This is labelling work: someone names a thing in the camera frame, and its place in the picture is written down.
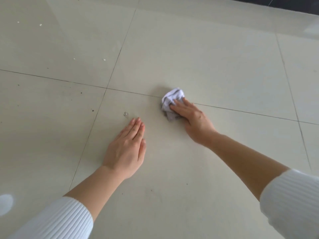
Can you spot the person's right hand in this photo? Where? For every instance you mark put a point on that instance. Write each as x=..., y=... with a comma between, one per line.
x=194, y=116

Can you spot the black baseboard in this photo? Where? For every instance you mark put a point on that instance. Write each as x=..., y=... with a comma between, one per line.
x=286, y=2

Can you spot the person's right forearm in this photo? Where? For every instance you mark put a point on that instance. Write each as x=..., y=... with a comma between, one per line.
x=261, y=171

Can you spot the person's left forearm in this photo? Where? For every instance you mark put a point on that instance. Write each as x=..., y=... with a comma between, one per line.
x=64, y=209

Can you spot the person's left hand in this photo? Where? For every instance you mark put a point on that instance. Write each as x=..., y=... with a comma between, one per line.
x=124, y=151

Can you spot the grey wiping rag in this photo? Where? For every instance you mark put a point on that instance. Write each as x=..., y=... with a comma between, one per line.
x=172, y=95

